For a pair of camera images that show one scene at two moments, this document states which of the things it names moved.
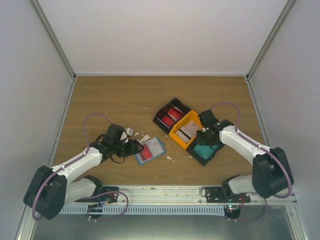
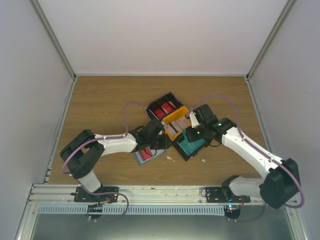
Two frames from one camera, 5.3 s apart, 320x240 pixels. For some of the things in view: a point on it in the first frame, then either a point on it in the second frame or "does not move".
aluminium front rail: (155, 195) does not move
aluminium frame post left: (40, 12) does not move
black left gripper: (133, 148) -> (165, 142)
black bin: (203, 153) -> (187, 148)
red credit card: (145, 154) does not move
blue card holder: (152, 148) does not move
